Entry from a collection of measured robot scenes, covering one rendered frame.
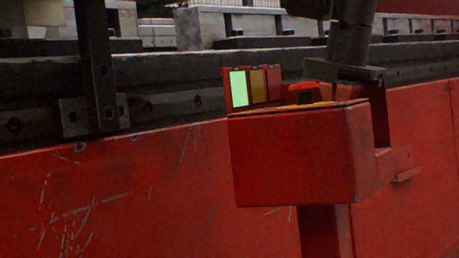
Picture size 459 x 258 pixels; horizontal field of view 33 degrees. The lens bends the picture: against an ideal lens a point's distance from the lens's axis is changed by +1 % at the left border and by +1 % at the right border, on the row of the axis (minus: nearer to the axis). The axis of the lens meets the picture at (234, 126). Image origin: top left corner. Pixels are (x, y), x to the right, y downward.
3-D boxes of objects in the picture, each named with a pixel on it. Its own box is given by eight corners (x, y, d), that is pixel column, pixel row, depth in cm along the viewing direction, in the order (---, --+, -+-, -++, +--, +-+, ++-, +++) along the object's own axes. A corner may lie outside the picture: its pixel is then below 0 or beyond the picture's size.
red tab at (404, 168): (398, 182, 180) (395, 152, 180) (390, 182, 181) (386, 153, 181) (420, 172, 192) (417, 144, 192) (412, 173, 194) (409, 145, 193)
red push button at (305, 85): (315, 110, 96) (313, 81, 96) (285, 112, 97) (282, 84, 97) (325, 107, 99) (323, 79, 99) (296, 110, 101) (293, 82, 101)
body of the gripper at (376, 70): (315, 69, 111) (323, 18, 110) (384, 82, 107) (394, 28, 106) (300, 71, 105) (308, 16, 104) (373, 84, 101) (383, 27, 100)
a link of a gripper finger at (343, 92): (308, 125, 113) (318, 61, 111) (356, 135, 110) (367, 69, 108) (292, 130, 106) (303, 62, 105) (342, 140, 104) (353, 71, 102)
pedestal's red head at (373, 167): (358, 203, 91) (342, 52, 90) (234, 208, 98) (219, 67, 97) (395, 178, 109) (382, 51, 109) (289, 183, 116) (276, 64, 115)
